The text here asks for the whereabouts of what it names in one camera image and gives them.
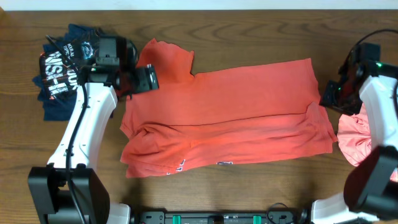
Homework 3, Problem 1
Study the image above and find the navy folded t-shirt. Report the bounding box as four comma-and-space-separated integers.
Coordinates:
32, 24, 104, 121

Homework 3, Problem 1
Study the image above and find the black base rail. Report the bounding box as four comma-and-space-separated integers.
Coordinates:
131, 210, 309, 224

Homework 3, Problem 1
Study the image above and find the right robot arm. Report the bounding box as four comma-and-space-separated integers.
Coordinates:
310, 43, 397, 223

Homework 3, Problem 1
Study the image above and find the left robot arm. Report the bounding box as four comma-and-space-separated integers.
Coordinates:
27, 35, 159, 224

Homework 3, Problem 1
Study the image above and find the red-orange t-shirt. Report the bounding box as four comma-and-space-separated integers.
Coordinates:
121, 40, 337, 178

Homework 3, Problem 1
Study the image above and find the pink t-shirt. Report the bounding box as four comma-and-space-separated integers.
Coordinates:
337, 104, 398, 183

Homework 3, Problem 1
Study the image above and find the left black cable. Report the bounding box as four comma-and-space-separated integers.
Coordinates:
45, 34, 90, 224

